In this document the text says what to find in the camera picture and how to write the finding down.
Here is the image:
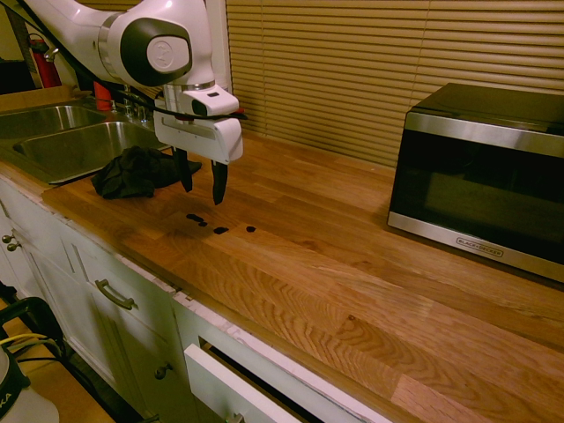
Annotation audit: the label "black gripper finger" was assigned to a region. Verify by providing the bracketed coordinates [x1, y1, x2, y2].
[210, 159, 229, 207]
[171, 146, 195, 194]

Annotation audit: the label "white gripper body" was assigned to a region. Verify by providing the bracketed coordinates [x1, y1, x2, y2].
[152, 109, 245, 166]

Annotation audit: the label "black cloth rag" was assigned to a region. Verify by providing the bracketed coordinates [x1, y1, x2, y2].
[90, 145, 204, 201]

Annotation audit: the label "chrome sink faucet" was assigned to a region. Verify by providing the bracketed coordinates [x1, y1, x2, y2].
[42, 47, 152, 123]

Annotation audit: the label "red spray bottle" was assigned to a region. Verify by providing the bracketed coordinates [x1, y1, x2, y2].
[93, 80, 114, 112]

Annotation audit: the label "stainless steel double sink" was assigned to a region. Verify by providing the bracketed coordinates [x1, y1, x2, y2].
[0, 104, 180, 186]

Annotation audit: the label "narrow beige window blinds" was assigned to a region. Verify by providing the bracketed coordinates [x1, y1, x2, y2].
[77, 0, 147, 11]

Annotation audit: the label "wide beige window blinds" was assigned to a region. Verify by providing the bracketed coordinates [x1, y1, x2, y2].
[225, 0, 564, 169]

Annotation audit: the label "red fire extinguisher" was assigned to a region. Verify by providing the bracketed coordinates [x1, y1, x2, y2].
[26, 33, 63, 90]

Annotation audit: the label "white kitchen cabinet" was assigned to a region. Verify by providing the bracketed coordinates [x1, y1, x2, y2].
[0, 172, 391, 423]

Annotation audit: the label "open white drawer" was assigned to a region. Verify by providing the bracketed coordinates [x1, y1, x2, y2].
[183, 343, 310, 423]

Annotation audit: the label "black steel microwave oven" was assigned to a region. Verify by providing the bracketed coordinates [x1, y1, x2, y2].
[387, 82, 564, 285]

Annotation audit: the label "metal bar cabinet handle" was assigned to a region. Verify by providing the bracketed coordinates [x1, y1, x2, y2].
[94, 278, 137, 311]

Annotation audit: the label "black stand frame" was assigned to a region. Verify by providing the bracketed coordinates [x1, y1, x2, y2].
[0, 296, 68, 363]

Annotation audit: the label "yellow cable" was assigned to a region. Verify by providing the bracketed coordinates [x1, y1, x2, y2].
[0, 332, 50, 350]

